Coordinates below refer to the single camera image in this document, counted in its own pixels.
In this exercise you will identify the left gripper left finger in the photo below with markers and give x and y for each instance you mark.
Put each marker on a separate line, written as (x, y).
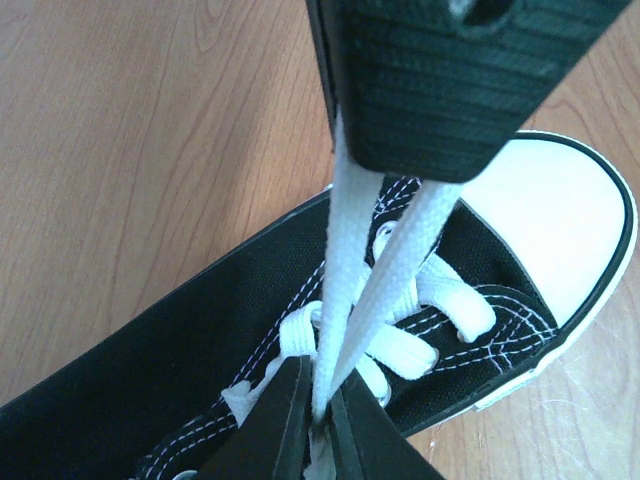
(272, 442)

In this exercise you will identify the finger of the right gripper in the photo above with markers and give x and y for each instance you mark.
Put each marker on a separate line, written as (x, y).
(434, 89)
(323, 25)

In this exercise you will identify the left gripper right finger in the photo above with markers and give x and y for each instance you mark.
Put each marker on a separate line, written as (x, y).
(365, 442)

